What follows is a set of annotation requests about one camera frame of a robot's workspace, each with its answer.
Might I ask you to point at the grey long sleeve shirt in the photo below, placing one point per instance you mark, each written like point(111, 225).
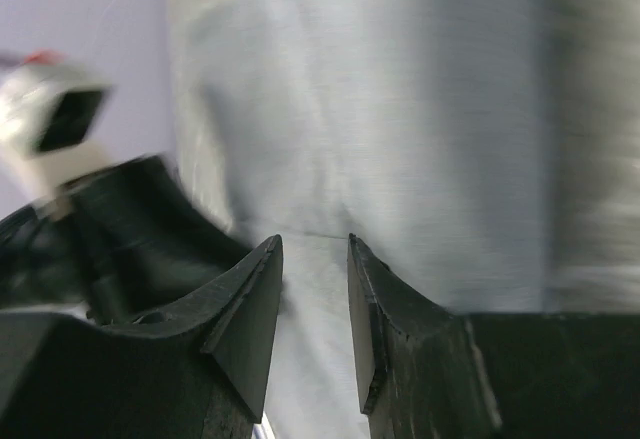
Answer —
point(487, 151)

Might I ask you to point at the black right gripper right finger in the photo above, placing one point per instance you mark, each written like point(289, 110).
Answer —
point(424, 372)

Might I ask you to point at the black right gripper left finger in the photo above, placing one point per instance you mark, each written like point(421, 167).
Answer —
point(194, 368)

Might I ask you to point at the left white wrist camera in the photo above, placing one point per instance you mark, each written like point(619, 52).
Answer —
point(48, 108)

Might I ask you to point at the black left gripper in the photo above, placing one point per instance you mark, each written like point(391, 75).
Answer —
point(142, 231)

